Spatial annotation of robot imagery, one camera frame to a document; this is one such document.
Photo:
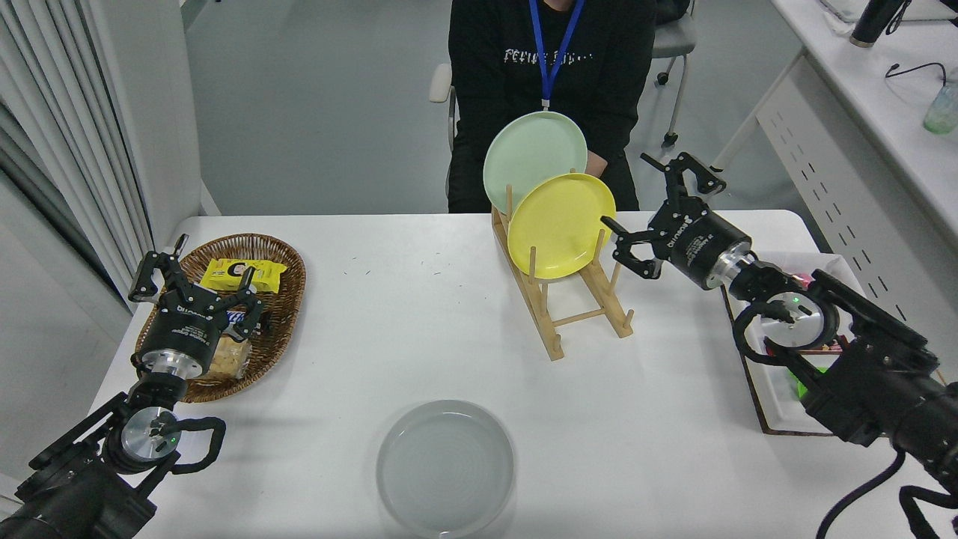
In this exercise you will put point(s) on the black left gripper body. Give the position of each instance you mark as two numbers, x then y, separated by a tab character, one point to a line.
183	329

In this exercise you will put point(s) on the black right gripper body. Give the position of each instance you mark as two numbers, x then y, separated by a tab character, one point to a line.
692	239

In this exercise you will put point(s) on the grey plate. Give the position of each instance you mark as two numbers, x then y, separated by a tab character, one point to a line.
445	468

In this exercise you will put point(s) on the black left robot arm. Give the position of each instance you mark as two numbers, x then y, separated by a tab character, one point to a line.
75	494

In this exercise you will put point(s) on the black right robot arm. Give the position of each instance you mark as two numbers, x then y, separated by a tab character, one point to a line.
876	374

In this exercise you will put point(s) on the yellow plate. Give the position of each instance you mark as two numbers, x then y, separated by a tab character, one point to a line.
561	224

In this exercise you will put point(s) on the pale green plate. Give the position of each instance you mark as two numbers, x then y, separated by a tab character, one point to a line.
531	153

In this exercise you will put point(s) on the wooden plate rack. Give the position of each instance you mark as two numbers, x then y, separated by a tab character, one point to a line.
554	348

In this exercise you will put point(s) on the person's left hand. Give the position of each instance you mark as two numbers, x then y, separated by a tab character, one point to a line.
597	163

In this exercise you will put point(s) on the blue white snack bar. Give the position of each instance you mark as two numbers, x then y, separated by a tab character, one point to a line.
238	320

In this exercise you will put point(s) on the yellow snack packet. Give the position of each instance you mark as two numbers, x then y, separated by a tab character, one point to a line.
221	277

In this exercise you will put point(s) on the brown wicker basket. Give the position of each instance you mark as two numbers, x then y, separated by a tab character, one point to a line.
277	329

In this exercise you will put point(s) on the clear biscuit packet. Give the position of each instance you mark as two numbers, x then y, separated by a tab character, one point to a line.
228	359

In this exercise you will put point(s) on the pink snack packet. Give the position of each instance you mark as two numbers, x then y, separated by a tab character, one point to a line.
804	279

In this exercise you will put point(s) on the white tray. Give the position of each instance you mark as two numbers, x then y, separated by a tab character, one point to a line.
831	263

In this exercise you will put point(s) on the grey office chair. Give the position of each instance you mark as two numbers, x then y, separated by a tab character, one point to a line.
670	41

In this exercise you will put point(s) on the dark red snack bar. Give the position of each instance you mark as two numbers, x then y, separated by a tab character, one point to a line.
827	346

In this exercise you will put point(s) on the person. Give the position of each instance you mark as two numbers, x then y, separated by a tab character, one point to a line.
509	112

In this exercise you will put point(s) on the green snack packet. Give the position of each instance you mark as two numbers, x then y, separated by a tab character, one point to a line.
801	388

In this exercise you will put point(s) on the white side desk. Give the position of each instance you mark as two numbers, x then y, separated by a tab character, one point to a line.
861	97

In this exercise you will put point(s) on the white vertical blinds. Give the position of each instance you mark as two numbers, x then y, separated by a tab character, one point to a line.
45	112

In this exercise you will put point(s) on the black bottle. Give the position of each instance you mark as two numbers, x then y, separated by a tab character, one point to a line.
872	19

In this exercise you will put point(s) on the clear green bottle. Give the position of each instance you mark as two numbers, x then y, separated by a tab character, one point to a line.
941	112

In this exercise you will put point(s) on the white flat box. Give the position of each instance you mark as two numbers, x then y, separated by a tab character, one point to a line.
928	9

